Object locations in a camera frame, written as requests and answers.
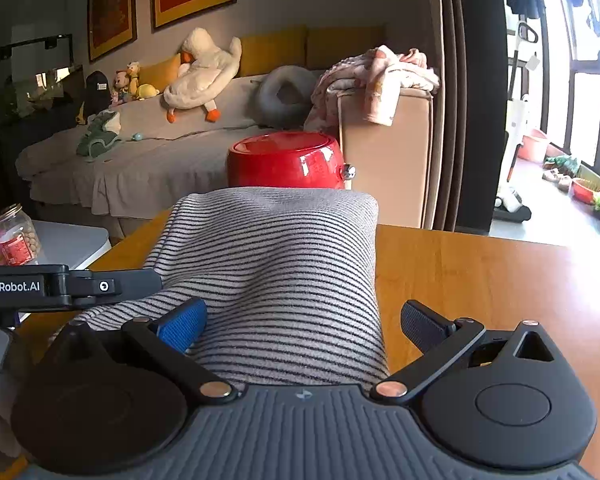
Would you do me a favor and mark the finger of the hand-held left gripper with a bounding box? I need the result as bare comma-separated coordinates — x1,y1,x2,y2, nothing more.
67,268,162,309

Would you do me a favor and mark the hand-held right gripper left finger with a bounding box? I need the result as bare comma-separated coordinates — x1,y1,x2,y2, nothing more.
50,296,237,407

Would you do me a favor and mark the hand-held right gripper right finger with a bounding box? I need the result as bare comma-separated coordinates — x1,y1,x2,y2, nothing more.
370,300,556,407

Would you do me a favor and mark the grey striped sweater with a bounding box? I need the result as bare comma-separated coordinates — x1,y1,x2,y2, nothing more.
55,186,391,391

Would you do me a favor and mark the glass jar with red label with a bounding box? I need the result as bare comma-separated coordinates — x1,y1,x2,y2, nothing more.
0,203,43,266

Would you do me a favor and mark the white side table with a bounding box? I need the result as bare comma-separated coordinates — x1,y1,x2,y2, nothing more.
0,220,112,323

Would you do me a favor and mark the grey covered sofa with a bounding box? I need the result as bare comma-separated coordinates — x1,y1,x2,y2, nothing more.
15,25,386,241

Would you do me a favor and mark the green plush toy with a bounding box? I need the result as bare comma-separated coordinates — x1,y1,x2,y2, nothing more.
76,110,122,162

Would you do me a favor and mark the beige cardboard box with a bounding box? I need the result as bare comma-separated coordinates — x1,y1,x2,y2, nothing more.
337,87,435,229

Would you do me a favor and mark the white upright vacuum cleaner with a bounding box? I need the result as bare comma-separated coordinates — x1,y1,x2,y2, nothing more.
495,20,539,223

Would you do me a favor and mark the black backpack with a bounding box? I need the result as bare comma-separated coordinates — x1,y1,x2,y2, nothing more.
82,71,112,118

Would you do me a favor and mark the red pot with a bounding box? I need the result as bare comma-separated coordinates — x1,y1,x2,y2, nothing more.
226,131,357,191

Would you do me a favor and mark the small bear doll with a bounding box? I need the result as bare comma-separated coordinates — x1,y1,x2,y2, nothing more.
111,71,130,106

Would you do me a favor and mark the pair of small shoes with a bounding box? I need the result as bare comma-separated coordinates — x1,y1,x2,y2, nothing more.
542,169,573,191

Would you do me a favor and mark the pink plastic basin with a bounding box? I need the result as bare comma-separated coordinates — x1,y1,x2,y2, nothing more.
517,128,551,163

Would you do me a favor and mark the red planter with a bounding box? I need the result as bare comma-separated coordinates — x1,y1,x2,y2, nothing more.
571,178,600,206

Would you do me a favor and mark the mustard yellow pillow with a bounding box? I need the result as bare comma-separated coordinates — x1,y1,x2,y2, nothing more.
139,54,182,92

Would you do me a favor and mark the white duck plush toy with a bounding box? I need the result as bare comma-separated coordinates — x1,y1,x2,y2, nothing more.
162,27,243,123

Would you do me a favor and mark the grey neck pillow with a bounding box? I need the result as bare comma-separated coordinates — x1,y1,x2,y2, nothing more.
252,66,321,128

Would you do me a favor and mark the brown curtain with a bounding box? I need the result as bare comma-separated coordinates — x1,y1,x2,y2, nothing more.
425,0,507,233

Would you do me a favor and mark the pink garment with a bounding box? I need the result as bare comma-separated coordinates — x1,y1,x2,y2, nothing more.
362,45,441,127

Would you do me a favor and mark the white dotted blanket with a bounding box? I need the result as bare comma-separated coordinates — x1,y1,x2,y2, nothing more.
304,55,381,132

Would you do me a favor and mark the black framed window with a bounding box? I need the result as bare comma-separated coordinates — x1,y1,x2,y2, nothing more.
542,0,600,186

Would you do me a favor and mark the yellow sofa back cushion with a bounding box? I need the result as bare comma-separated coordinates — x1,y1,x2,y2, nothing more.
306,25,386,72
237,27,309,79

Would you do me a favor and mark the glass tank with black frame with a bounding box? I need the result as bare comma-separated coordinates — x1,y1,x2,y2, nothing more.
0,34,88,128

